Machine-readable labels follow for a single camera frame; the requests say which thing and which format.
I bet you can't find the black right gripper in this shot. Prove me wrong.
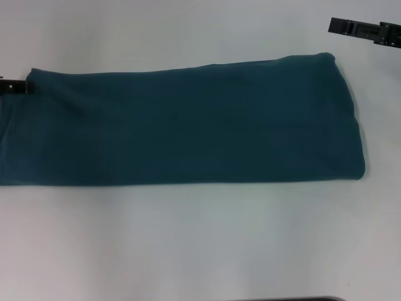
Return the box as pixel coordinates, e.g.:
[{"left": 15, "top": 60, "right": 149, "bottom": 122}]
[{"left": 327, "top": 17, "right": 401, "bottom": 50}]

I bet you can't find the teal blue printed t-shirt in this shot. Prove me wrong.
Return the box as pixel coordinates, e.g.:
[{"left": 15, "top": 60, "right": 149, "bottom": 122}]
[{"left": 0, "top": 51, "right": 367, "bottom": 186}]

